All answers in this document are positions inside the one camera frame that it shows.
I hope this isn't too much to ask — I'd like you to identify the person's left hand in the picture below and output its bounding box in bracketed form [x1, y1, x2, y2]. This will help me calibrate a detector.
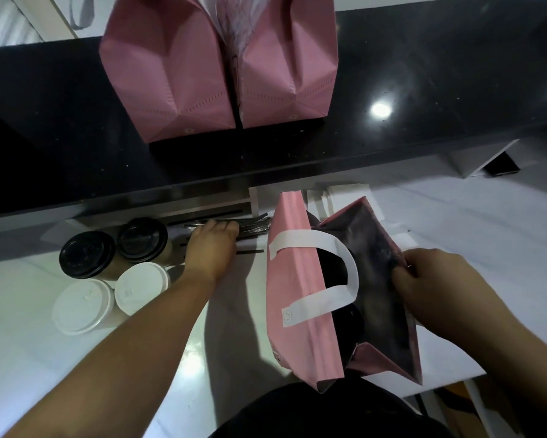
[181, 218, 241, 288]

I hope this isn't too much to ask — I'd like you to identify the person's right hand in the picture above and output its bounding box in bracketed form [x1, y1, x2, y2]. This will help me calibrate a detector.
[391, 248, 507, 347]

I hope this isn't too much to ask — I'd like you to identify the pile of straws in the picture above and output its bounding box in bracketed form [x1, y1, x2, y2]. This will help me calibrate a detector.
[180, 213, 274, 256]

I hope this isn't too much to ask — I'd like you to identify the pink paper bag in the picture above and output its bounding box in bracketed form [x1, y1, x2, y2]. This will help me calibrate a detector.
[227, 0, 340, 130]
[266, 190, 424, 394]
[69, 0, 237, 144]

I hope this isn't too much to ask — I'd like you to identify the cluster of lidded paper cups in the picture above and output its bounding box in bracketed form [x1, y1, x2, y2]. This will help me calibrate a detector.
[52, 217, 174, 336]

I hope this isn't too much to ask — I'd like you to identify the person's left forearm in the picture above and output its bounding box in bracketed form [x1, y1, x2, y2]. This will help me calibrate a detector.
[4, 273, 210, 438]

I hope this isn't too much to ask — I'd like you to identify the person's right forearm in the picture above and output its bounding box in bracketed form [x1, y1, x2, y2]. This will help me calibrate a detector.
[455, 287, 547, 438]

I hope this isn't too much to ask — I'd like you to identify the person's black shirt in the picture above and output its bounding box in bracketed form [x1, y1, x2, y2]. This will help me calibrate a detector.
[209, 374, 452, 438]

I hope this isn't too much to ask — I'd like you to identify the black glossy counter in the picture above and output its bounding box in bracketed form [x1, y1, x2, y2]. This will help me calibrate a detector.
[0, 0, 547, 233]

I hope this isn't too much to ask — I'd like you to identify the black phone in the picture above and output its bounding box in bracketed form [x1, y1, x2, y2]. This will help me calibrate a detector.
[483, 151, 521, 177]

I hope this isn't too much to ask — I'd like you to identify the stack of white napkins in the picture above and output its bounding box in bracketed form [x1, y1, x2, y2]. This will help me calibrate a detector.
[306, 182, 384, 224]

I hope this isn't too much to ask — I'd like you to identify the tall black glossy cabinet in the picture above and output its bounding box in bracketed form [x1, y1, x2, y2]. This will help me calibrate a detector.
[0, 102, 119, 220]

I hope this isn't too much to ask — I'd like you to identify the white triangular support bracket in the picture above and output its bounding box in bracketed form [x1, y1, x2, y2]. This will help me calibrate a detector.
[446, 139, 521, 179]

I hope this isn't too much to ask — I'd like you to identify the cream shutter side frame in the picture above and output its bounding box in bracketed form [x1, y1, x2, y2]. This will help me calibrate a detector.
[8, 0, 78, 41]

